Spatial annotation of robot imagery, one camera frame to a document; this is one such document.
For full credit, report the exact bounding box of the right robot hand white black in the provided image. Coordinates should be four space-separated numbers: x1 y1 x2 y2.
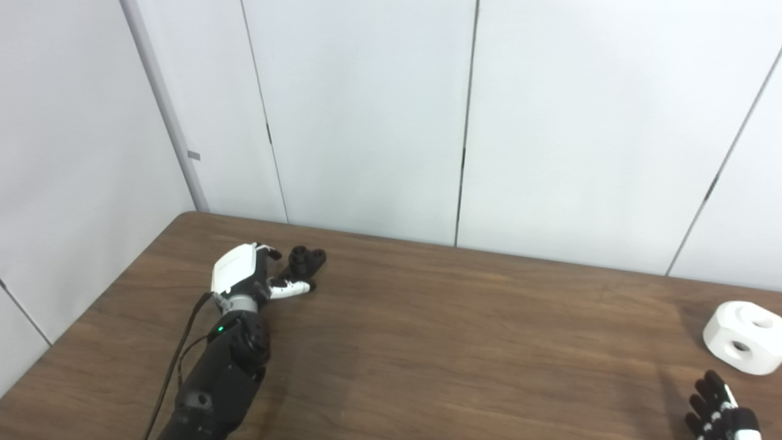
685 370 762 440

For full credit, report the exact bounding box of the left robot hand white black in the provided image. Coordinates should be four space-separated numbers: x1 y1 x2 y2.
211 243 317 312

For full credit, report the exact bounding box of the black flanged holder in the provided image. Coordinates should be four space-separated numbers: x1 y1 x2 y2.
278 246 327 289

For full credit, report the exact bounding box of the round white piece with holes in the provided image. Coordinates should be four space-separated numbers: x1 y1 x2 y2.
703 301 782 376

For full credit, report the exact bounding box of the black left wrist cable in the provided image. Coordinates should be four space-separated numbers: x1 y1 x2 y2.
143 292 216 440

